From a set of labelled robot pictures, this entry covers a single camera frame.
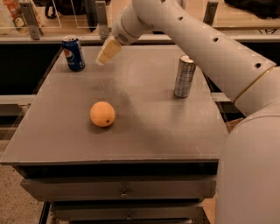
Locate lower drawer front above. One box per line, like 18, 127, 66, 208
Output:
52, 201, 202, 221

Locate middle metal bracket post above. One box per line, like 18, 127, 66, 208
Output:
95, 0, 109, 39

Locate metal bracket post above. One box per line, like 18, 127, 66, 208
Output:
203, 0, 219, 26
19, 0, 41, 40
95, 0, 109, 39

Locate blue pepsi can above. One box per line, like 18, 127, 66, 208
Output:
62, 35, 86, 72

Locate drawer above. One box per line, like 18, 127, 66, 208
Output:
21, 175, 216, 202
52, 201, 202, 221

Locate black bag on shelf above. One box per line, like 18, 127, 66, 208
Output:
45, 0, 86, 19

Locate upper drawer front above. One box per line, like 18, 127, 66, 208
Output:
21, 175, 216, 202

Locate silver drink can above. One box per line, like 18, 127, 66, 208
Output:
174, 55, 196, 98

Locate orange labelled bag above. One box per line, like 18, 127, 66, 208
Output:
2, 0, 46, 30

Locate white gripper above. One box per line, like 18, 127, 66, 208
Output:
95, 4, 153, 66

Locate orange fruit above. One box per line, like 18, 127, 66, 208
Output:
90, 101, 116, 128

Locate left metal bracket post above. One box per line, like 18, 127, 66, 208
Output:
19, 0, 41, 40

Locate right metal bracket post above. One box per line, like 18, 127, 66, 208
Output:
203, 0, 219, 26

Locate grey drawer cabinet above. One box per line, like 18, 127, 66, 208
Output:
1, 45, 228, 224

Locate dark cloth top right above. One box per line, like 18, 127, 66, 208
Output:
224, 0, 280, 19

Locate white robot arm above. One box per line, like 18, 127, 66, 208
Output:
96, 0, 280, 224

